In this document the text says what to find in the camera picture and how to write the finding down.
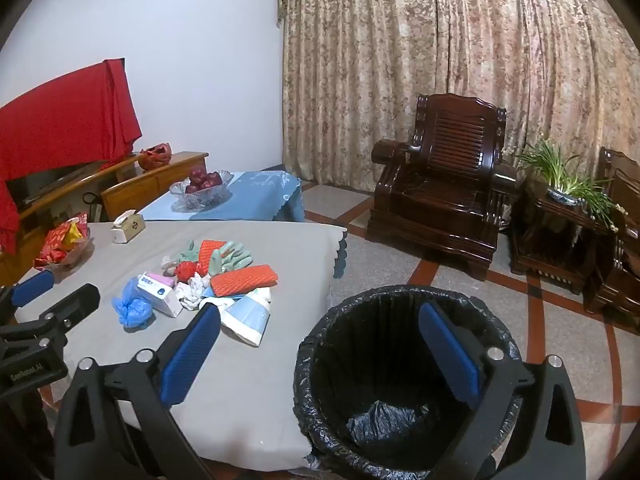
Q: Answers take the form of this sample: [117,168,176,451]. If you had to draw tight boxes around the black lined trash bin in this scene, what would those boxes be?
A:
[293,285,521,479]

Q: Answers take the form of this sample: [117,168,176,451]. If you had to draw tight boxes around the pink tissue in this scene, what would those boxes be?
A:
[146,272,176,288]

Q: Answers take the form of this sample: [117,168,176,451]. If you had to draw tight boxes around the blue tablecloth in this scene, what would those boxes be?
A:
[141,170,305,222]

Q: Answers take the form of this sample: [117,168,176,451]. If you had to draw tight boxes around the white blue medicine box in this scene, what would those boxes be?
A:
[136,273,182,318]

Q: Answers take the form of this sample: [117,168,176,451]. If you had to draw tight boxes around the red apples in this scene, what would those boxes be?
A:
[186,168,224,194]

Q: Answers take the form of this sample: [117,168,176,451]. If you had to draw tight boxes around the green potted plant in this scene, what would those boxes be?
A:
[516,139,625,233]

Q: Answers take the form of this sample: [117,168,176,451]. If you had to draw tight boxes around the dark wooden armchair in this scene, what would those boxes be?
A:
[367,93,518,281]
[582,146,639,321]

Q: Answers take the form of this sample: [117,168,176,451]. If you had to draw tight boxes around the glass fruit bowl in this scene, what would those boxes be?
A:
[169,170,233,212]

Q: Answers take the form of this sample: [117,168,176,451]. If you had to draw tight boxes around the mint green rubber glove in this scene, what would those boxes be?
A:
[208,240,253,276]

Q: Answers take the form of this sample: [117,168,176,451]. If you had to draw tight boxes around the orange bubble wrap sheet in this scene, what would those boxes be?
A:
[209,264,279,297]

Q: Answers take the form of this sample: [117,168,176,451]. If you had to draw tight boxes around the floral beige curtain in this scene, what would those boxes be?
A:
[279,0,639,191]

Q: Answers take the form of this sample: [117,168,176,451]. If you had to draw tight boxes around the dark wooden side table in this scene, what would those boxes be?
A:
[508,178,613,294]

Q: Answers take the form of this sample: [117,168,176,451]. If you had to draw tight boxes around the wooden TV cabinet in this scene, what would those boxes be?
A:
[1,151,208,285]

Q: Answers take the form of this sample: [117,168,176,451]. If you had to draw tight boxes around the red mesh ball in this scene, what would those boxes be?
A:
[175,261,207,283]

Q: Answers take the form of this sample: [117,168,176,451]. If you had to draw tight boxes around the red snack bag bowl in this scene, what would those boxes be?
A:
[34,212,92,282]

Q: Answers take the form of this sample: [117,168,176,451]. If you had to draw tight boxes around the red cloth cover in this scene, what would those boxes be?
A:
[0,58,142,254]

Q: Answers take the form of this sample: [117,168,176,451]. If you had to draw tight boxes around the blue plastic bag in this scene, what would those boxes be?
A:
[112,278,153,332]

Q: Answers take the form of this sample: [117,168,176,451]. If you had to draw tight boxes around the beige tissue box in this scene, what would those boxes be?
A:
[111,209,145,244]

